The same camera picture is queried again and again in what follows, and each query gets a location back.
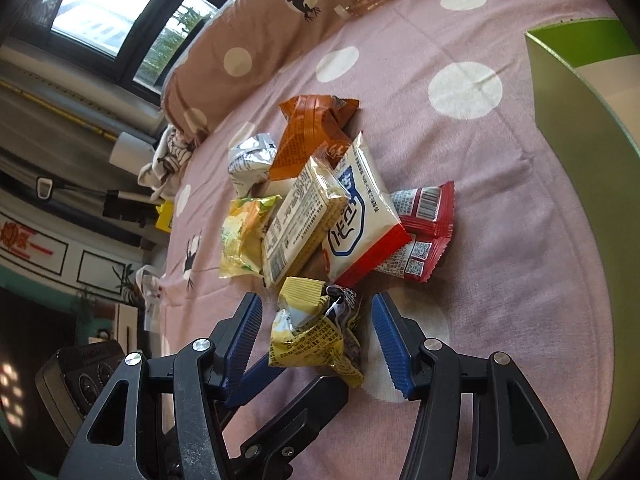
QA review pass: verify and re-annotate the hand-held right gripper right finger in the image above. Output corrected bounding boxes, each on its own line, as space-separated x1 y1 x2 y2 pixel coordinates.
371 292 581 480

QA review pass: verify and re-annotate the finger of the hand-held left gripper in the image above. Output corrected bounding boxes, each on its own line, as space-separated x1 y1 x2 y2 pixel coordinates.
227 374 351 480
224 352 287 409

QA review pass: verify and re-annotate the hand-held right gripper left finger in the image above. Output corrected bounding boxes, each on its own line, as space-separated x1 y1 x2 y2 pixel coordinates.
57 292 264 480

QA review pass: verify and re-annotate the yellow black snack packet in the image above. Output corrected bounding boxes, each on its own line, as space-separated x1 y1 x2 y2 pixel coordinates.
269 276 365 389

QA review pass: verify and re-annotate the clear cracker packet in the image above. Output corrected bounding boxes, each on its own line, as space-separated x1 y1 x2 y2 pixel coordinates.
260 156 351 288

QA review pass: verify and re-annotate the white blue red snack packet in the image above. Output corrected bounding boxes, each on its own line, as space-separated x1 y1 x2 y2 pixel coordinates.
320 132 412 288

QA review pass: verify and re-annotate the green cardboard box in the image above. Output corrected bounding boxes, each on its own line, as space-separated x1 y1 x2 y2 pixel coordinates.
524 17 640 351

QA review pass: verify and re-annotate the yellow green snack packet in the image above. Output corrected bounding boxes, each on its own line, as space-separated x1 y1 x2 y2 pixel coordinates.
218 195 283 279

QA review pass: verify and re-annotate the white plastic bag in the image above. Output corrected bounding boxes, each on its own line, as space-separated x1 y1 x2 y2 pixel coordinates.
135 265 166 333

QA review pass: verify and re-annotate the pink polka-dot blanket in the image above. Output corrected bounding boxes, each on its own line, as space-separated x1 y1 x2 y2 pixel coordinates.
160 0 640 480

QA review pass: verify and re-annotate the yellow bag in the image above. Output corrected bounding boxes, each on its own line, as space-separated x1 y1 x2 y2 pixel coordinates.
155 202 176 233

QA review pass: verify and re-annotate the silver white snack packet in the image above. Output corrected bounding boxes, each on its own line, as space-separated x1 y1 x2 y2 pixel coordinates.
228 132 277 198

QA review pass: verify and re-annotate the striped white cloth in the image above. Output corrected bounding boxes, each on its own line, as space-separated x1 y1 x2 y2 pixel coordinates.
137 125 196 201

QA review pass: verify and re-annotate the orange snack packet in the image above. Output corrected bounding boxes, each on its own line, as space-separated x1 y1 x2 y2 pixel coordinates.
269 95 361 181

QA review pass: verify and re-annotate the white paper roll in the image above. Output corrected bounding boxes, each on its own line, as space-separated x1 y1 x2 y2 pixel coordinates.
110 132 153 171

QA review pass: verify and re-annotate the black-framed window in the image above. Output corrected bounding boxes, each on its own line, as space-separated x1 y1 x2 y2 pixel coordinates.
10 0 236 106

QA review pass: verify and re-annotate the red wall poster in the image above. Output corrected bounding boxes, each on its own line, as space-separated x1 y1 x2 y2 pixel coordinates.
0 210 68 276

